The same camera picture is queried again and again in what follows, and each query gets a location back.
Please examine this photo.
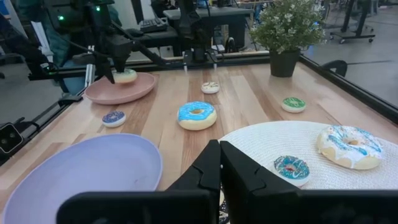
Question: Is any large pale green iced donut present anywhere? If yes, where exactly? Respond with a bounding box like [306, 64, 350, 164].
[111, 68, 138, 84]

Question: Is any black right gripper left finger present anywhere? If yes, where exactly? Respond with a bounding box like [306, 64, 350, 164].
[56, 139, 221, 224]

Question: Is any silver metal rail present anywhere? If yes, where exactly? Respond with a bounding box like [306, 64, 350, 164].
[84, 45, 96, 88]

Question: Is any pink plate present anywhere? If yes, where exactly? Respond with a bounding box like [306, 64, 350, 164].
[84, 72, 156, 106]

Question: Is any small green iced donut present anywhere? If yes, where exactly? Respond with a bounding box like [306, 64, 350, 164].
[281, 96, 307, 114]

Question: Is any black table-level camera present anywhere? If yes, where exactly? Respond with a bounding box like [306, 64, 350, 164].
[0, 123, 24, 155]

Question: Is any large blue iced donut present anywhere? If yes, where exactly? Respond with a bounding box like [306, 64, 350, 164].
[177, 101, 218, 131]

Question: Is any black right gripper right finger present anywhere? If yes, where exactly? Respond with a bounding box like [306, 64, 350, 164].
[220, 140, 398, 224]

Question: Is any potted plant black pot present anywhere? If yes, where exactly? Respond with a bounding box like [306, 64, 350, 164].
[249, 0, 327, 78]

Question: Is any person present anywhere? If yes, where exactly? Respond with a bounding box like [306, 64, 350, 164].
[12, 0, 124, 94]

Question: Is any black keyboard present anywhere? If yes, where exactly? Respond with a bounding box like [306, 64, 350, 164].
[139, 17, 169, 34]

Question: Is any black wheeled stand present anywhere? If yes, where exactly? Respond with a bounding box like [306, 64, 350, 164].
[329, 0, 377, 44]

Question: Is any black metal table frame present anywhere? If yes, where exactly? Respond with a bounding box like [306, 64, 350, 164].
[0, 49, 398, 166]

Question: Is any small teal iced donut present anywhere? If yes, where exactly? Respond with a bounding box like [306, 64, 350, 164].
[272, 155, 311, 187]

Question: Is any black frame bracket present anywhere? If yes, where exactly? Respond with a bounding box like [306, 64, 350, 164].
[57, 94, 84, 108]

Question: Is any white woven round placemat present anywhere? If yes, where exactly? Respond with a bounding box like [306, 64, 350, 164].
[219, 120, 398, 190]

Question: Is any purple plate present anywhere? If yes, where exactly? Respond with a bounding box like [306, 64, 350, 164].
[1, 133, 164, 224]

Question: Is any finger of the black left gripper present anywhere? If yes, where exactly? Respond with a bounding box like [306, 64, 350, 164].
[113, 58, 127, 74]
[98, 55, 116, 84]

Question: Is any small cream chocolate-drizzled donut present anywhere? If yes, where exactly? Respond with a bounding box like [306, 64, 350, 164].
[200, 81, 221, 95]

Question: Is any black desk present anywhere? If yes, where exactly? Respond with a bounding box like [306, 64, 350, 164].
[163, 6, 255, 50]

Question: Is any small purple-blue iced donut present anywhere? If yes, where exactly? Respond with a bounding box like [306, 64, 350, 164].
[101, 110, 127, 129]

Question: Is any large white blue-drizzled donut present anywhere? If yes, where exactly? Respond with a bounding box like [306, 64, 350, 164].
[316, 124, 384, 170]

